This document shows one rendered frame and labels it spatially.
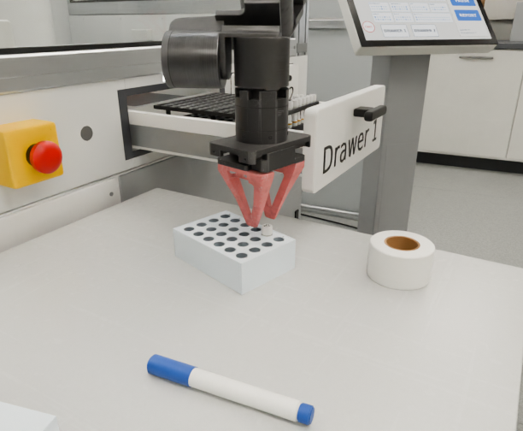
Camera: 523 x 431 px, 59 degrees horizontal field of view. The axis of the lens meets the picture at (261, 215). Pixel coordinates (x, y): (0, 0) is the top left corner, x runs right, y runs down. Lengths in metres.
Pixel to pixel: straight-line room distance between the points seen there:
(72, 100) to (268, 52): 0.34
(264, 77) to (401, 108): 1.30
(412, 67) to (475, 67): 1.98
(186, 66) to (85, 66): 0.28
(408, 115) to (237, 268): 1.36
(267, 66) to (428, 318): 0.29
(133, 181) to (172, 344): 0.43
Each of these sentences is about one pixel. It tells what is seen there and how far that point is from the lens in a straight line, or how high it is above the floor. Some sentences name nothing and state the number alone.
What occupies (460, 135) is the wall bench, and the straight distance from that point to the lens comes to 3.76.
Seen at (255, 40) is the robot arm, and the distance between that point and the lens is 0.47.
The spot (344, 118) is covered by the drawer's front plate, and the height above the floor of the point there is 0.90.
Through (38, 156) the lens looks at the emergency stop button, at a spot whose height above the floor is 0.88.
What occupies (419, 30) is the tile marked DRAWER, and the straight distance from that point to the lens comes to 1.65.
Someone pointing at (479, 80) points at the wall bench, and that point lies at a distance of 3.70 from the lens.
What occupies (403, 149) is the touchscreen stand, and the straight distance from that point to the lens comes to 1.79.
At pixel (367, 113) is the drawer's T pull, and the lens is 0.67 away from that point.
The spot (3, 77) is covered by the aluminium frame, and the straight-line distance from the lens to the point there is 0.67.
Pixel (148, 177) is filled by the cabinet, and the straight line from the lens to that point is 0.84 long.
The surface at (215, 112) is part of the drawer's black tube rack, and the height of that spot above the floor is 0.90.
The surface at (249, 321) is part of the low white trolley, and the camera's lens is 0.46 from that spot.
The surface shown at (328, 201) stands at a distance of 2.67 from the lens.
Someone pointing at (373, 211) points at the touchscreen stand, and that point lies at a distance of 1.82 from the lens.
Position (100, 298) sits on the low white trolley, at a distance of 0.52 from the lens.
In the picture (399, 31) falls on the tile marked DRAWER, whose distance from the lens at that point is 1.60.
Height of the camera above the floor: 1.03
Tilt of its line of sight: 23 degrees down
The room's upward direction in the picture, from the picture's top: straight up
